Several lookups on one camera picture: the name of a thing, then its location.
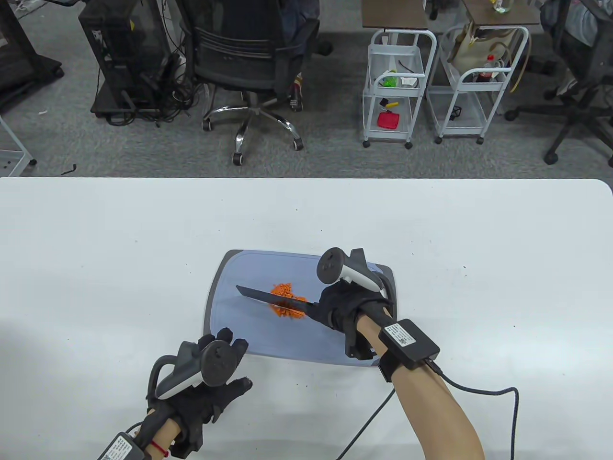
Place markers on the person's left hand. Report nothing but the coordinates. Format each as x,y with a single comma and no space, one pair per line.
210,405

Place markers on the person's right hand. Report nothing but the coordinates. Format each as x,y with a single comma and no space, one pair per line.
345,306

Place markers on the heap of chopped orange plasticine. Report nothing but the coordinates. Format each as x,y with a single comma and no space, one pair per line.
283,289

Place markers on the black knife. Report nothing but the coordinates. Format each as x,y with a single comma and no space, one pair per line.
268,297

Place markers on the blue grey cutting board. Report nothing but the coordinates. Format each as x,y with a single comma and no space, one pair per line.
249,330

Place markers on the person's right forearm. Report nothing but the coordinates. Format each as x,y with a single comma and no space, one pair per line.
431,412

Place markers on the person's left forearm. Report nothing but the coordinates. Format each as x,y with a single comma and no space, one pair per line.
167,431

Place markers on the grey handheld controller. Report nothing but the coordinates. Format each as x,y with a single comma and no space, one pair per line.
218,362
330,266

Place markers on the red pouch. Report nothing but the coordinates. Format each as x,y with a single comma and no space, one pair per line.
388,120

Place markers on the green crumpled item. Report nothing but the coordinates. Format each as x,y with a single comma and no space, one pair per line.
390,80

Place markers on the black mesh office chair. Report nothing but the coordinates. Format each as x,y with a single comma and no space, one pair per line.
249,62

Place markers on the red capped soda bottle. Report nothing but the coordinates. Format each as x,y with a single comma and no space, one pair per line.
486,76

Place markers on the beige bag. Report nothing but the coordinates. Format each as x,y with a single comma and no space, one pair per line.
467,52

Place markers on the brown desk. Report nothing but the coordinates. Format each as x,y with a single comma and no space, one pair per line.
392,14
517,17

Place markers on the green bottle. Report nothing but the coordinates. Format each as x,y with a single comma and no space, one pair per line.
501,5

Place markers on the black computer tower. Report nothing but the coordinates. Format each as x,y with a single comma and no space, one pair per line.
124,48

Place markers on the black stand base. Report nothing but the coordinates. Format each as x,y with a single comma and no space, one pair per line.
19,62

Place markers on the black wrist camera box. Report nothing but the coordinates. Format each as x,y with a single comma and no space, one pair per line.
409,342
122,448

